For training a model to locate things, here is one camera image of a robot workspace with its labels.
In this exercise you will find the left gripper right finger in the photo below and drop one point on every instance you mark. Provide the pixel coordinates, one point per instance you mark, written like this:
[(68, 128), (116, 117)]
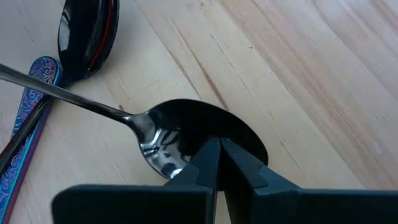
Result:
[(295, 207)]

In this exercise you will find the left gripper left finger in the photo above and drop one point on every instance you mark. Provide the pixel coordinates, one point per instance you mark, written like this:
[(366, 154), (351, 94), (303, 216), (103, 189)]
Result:
[(140, 205)]

